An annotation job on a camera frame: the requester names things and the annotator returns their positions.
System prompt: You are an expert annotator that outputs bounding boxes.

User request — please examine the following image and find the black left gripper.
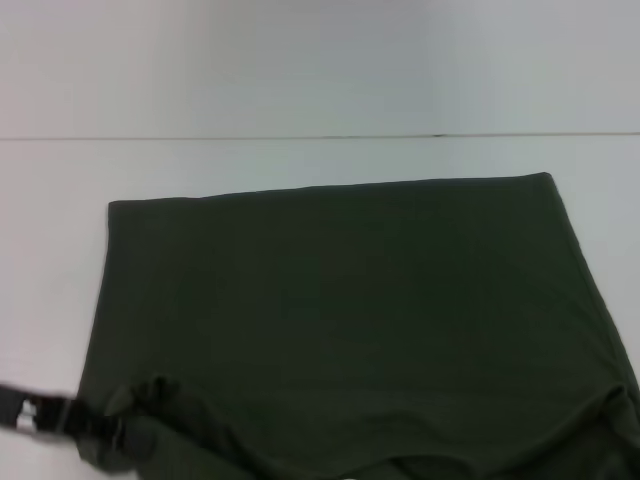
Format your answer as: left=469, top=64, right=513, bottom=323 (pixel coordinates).
left=0, top=382, right=127, bottom=442

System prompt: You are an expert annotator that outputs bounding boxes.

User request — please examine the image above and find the dark green t-shirt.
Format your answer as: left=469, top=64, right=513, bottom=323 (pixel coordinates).
left=79, top=171, right=640, bottom=480

